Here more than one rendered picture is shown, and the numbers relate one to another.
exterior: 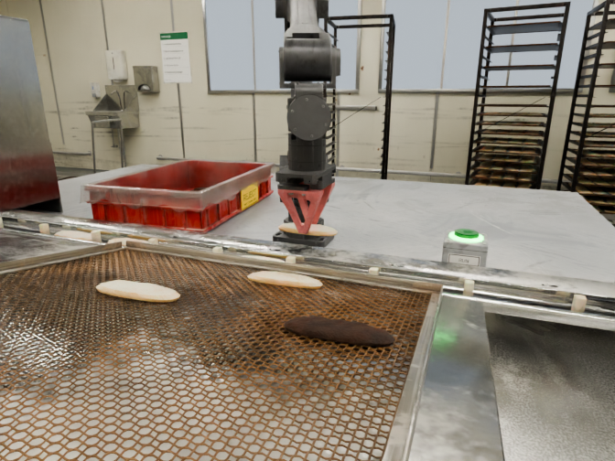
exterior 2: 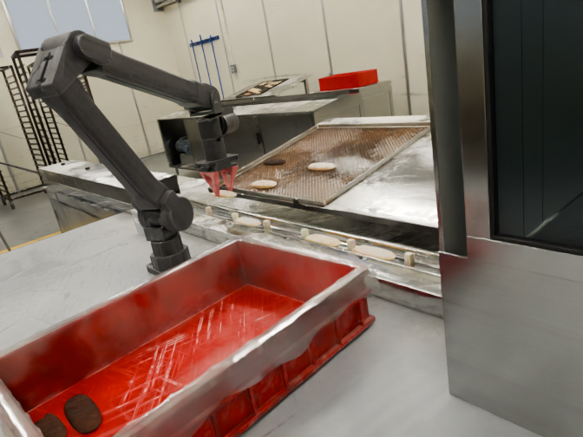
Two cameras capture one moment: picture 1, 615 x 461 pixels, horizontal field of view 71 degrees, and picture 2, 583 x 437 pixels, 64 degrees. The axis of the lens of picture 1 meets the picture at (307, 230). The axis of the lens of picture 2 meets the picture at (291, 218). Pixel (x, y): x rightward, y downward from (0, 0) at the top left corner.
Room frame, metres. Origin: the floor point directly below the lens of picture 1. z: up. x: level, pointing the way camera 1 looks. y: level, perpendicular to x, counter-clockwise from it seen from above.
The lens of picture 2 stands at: (1.61, 0.78, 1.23)
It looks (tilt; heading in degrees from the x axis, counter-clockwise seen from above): 19 degrees down; 212
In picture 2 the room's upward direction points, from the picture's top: 10 degrees counter-clockwise
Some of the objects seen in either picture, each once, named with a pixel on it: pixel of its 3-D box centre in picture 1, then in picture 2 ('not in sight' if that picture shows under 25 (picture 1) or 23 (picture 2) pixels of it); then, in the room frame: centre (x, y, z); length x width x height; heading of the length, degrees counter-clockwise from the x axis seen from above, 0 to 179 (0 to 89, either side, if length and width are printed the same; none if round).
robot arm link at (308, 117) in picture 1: (310, 91); (214, 113); (0.62, 0.00, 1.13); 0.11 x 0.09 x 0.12; 2
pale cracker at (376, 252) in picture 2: (75, 235); (373, 251); (0.84, 0.47, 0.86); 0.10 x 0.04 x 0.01; 70
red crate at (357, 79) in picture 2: not in sight; (348, 80); (-3.00, -1.09, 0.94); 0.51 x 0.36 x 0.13; 74
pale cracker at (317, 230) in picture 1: (307, 228); (224, 193); (0.66, 0.00, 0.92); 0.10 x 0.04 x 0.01; 70
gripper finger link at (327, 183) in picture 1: (308, 200); (218, 178); (0.67, 0.00, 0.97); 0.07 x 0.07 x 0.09; 70
